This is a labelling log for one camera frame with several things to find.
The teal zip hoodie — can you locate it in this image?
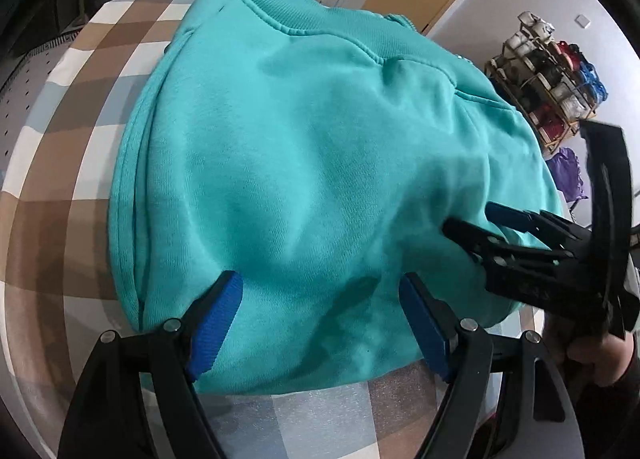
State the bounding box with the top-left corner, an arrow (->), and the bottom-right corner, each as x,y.
108,0 -> 563,395

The person right hand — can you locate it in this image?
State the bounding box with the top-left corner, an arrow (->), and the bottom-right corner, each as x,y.
567,332 -> 634,387

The purple bag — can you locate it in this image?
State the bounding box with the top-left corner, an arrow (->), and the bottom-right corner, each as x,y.
547,147 -> 588,204

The wooden shoe rack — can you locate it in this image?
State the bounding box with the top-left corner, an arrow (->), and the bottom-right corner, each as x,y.
484,12 -> 608,156

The plaid checkered bed blanket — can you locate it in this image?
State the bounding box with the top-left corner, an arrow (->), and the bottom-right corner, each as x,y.
1,0 -> 445,458

